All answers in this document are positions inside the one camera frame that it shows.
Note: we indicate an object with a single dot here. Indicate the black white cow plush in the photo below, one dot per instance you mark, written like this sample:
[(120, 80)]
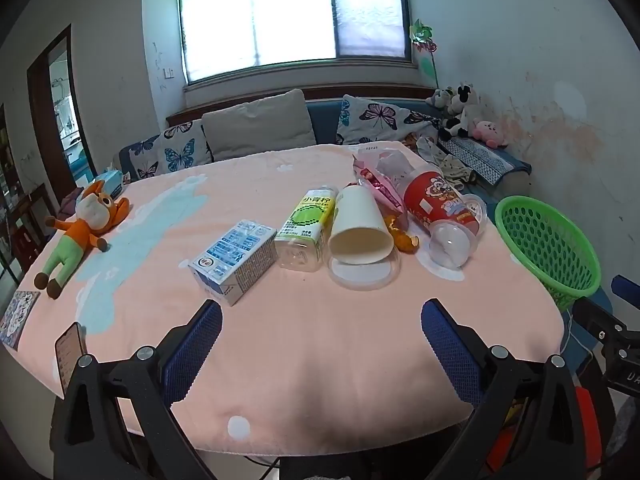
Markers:
[(462, 110)]

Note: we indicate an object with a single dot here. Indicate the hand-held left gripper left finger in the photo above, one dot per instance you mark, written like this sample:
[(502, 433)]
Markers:
[(192, 350)]

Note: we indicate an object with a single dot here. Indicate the window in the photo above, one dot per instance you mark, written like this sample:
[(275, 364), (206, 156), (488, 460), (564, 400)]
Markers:
[(290, 15)]

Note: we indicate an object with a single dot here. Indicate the beige pillow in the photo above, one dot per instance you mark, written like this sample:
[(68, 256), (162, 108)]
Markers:
[(255, 125)]

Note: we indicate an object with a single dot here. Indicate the person's right forearm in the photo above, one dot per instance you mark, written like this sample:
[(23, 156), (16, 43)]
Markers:
[(627, 430)]

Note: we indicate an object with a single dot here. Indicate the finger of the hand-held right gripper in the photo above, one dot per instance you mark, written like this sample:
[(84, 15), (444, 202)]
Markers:
[(597, 317), (626, 289)]

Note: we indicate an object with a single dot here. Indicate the dark wooden furniture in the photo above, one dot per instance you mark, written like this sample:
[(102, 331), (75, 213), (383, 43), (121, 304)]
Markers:
[(25, 215)]

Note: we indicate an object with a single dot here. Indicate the white paper cup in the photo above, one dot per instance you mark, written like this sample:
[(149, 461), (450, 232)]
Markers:
[(357, 220)]

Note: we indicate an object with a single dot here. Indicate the striped blue white mat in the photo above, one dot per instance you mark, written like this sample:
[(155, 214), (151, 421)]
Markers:
[(480, 157)]

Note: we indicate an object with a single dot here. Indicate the smartphone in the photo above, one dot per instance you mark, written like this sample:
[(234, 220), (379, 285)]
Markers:
[(67, 355)]

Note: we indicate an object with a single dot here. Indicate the pink printed blanket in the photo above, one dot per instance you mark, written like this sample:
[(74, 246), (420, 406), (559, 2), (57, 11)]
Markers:
[(310, 360)]

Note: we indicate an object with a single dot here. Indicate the pink snack bag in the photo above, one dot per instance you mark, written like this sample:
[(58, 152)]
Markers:
[(380, 180)]

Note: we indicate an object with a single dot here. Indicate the white light switch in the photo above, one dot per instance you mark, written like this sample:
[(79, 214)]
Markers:
[(169, 73)]

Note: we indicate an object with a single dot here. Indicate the red printed plastic cup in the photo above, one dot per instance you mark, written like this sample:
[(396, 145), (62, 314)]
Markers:
[(435, 200)]

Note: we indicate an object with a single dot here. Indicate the blue white milk carton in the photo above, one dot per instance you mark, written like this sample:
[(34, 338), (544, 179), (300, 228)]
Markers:
[(235, 260)]

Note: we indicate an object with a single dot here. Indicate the butterfly print sofa cover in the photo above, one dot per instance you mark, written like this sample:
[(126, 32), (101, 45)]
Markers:
[(142, 157)]

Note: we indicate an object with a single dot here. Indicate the green label plastic bottle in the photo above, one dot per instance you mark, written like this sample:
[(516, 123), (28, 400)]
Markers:
[(305, 220)]

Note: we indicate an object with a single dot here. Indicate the red plastic object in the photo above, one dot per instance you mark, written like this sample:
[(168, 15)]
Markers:
[(590, 410)]

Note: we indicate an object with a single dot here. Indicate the orange gold snack packet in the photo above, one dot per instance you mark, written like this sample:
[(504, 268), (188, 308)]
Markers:
[(402, 242)]

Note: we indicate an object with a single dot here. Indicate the colourful pinwheel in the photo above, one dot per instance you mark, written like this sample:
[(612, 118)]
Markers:
[(420, 35)]

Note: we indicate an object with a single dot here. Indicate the crumpled beige cloth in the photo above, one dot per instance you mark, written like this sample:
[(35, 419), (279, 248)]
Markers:
[(450, 165)]

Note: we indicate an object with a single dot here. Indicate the grey plush toy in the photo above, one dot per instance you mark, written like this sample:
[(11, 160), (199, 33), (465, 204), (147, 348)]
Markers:
[(440, 97)]

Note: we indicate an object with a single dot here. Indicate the patterned square coaster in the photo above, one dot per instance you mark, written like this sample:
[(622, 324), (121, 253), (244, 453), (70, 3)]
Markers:
[(17, 317)]

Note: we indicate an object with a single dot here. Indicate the pink round plush toy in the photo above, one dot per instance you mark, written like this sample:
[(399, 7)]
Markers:
[(489, 132)]

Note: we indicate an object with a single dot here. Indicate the brown door frame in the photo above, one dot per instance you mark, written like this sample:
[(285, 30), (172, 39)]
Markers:
[(37, 95)]

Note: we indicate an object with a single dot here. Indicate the green plastic basket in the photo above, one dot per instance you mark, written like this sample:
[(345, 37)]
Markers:
[(545, 240)]

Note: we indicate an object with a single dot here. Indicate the large butterfly print pillow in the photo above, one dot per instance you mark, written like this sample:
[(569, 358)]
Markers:
[(380, 117)]

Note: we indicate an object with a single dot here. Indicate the blue tissue pack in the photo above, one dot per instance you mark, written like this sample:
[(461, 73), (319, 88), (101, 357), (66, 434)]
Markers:
[(111, 182)]

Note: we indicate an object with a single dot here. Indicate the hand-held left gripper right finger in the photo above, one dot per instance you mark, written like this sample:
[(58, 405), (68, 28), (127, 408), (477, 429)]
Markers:
[(450, 345)]

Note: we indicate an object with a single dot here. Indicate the orange fox plush toy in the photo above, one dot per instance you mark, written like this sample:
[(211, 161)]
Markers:
[(82, 230)]

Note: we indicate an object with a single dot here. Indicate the small butterfly print pillow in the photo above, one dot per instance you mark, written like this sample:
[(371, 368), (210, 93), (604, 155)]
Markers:
[(182, 152)]

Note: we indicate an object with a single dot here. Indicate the blue sofa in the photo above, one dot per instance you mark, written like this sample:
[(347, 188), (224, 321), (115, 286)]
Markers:
[(325, 120)]

